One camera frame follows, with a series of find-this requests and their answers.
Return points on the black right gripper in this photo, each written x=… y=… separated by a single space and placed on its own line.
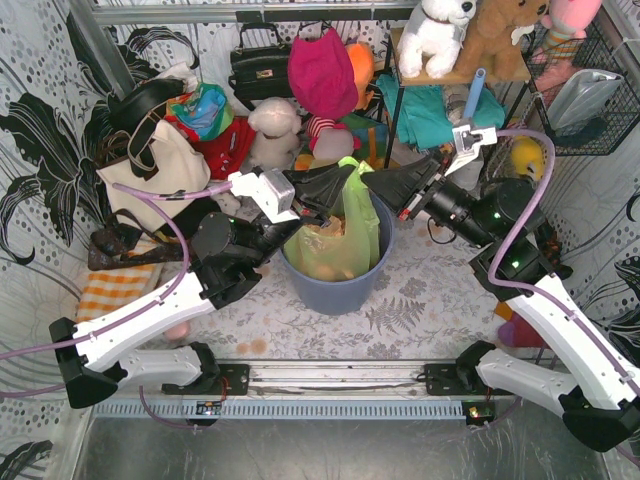
x=420 y=196

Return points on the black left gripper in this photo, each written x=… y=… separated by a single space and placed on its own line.
x=288 y=226

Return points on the green trash bag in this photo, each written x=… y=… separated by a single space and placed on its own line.
x=337 y=259

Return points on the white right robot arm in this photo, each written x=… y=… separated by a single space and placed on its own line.
x=597 y=397

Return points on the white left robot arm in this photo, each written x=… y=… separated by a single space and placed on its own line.
x=220 y=265

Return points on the rainbow striped bag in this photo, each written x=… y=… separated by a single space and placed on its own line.
x=373 y=136

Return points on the magenta cloth bag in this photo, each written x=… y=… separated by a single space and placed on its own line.
x=321 y=76

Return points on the blue trash bin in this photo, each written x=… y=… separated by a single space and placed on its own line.
x=339 y=298

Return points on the cream canvas tote bag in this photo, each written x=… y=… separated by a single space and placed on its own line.
x=179 y=167

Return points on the crumpled brown paper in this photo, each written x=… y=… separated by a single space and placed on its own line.
x=335 y=227

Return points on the white pink plush doll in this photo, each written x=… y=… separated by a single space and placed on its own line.
x=330 y=141

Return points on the teal folded cloth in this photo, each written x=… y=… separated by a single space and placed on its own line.
x=422 y=120

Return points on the white lamb plush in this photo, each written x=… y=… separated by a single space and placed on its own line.
x=277 y=124

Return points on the red cloth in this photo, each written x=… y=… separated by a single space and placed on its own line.
x=226 y=153

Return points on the blue lint roller mop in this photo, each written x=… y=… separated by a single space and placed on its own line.
x=475 y=90

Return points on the black leather handbag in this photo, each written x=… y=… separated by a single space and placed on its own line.
x=260 y=73

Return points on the yellow duck plush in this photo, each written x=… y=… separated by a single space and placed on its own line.
x=527 y=158

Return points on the orange plush toy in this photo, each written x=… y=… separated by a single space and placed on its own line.
x=362 y=61

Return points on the colourful scarf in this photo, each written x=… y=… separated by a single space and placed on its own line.
x=201 y=115

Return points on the white dog plush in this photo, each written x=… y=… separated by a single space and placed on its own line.
x=432 y=37

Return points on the black orange butterfly toy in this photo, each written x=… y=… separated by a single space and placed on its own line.
x=550 y=246

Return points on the brown bear plush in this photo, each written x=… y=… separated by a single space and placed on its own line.
x=495 y=32

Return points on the purple orange sock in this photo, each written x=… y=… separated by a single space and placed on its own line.
x=516 y=332

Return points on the silver foil pouch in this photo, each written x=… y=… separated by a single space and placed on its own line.
x=582 y=97

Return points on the pink case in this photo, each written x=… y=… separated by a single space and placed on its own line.
x=178 y=332

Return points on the black hat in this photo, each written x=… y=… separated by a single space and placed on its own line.
x=127 y=113

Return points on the pink plush toy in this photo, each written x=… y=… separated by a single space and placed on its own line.
x=566 y=23

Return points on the orange checked towel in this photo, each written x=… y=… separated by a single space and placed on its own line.
x=109 y=290

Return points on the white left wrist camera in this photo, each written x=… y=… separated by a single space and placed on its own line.
x=272 y=192

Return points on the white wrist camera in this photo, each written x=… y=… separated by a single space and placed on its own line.
x=468 y=140
x=272 y=192

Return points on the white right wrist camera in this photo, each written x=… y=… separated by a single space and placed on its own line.
x=468 y=140

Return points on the black frame wooden shelf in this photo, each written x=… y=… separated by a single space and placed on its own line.
x=392 y=86

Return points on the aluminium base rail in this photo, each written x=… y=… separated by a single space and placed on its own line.
x=325 y=391

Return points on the black wire basket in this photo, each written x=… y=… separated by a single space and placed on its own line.
x=603 y=133

